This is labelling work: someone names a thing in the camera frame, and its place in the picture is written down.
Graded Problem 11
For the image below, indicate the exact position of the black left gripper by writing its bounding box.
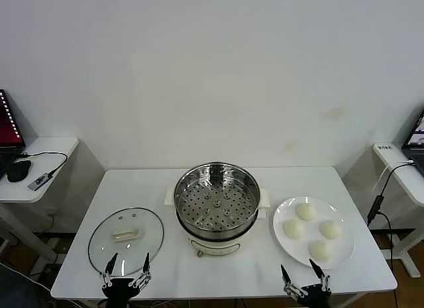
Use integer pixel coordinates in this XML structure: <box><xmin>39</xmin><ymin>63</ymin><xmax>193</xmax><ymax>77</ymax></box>
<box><xmin>101</xmin><ymin>252</ymin><xmax>153</xmax><ymax>308</ymax></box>

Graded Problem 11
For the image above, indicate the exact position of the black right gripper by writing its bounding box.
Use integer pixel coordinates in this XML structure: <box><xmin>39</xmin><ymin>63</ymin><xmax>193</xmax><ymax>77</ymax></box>
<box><xmin>280</xmin><ymin>258</ymin><xmax>333</xmax><ymax>308</ymax></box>

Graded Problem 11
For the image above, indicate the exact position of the glass lid with cream handle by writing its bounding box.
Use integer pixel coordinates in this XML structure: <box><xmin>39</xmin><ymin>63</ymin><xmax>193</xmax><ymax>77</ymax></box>
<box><xmin>87</xmin><ymin>207</ymin><xmax>165</xmax><ymax>278</ymax></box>

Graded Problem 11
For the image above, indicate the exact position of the white steamed baozi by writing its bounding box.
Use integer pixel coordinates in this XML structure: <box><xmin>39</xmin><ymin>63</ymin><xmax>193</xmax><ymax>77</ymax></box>
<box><xmin>295</xmin><ymin>203</ymin><xmax>316</xmax><ymax>222</ymax></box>
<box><xmin>283</xmin><ymin>219</ymin><xmax>306</xmax><ymax>240</ymax></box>
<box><xmin>319</xmin><ymin>219</ymin><xmax>343</xmax><ymax>240</ymax></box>
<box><xmin>309</xmin><ymin>240</ymin><xmax>335</xmax><ymax>263</ymax></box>

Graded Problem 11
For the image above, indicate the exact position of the stainless steel steamer basket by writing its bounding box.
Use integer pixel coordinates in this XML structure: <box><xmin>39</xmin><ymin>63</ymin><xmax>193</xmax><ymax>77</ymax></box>
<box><xmin>164</xmin><ymin>161</ymin><xmax>270</xmax><ymax>235</ymax></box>

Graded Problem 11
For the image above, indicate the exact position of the white round plate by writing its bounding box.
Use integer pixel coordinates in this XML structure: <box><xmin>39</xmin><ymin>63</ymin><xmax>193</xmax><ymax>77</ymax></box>
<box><xmin>272</xmin><ymin>196</ymin><xmax>356</xmax><ymax>270</ymax></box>

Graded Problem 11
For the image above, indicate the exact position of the cream electric cooker pot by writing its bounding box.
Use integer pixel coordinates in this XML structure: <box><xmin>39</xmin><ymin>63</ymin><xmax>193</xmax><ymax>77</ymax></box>
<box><xmin>165</xmin><ymin>201</ymin><xmax>268</xmax><ymax>258</ymax></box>

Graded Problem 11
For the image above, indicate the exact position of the person's dark clothing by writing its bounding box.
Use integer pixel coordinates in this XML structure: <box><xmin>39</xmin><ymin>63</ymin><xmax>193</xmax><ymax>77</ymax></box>
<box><xmin>0</xmin><ymin>263</ymin><xmax>36</xmax><ymax>308</ymax></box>

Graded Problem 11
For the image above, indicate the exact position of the white side desk with label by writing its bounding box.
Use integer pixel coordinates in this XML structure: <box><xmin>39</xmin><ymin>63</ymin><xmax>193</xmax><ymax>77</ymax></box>
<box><xmin>372</xmin><ymin>142</ymin><xmax>424</xmax><ymax>278</ymax></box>

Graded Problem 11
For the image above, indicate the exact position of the black computer mouse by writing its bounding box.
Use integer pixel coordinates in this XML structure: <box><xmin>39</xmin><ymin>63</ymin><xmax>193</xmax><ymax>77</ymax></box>
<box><xmin>7</xmin><ymin>159</ymin><xmax>32</xmax><ymax>183</ymax></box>

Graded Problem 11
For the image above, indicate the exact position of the grey laptop with pale screen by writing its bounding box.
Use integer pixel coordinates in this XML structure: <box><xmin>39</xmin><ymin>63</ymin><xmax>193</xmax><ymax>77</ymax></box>
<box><xmin>401</xmin><ymin>109</ymin><xmax>424</xmax><ymax>175</ymax></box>

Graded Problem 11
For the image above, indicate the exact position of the laptop with dark red screen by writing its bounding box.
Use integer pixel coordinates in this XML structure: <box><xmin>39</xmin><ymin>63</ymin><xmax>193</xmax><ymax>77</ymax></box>
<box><xmin>0</xmin><ymin>88</ymin><xmax>27</xmax><ymax>180</ymax></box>

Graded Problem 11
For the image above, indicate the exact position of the white cable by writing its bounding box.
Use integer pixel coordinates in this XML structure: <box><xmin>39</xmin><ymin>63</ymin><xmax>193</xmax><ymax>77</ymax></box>
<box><xmin>372</xmin><ymin>160</ymin><xmax>415</xmax><ymax>192</ymax></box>

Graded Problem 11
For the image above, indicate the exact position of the thin black usb cable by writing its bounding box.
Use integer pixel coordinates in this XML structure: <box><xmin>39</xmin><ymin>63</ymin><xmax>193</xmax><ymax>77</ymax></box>
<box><xmin>18</xmin><ymin>150</ymin><xmax>69</xmax><ymax>176</ymax></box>

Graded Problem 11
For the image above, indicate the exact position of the grey usb hub with cable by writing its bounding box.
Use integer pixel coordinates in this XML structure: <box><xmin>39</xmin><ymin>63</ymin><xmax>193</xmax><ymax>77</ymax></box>
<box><xmin>0</xmin><ymin>136</ymin><xmax>80</xmax><ymax>266</ymax></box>

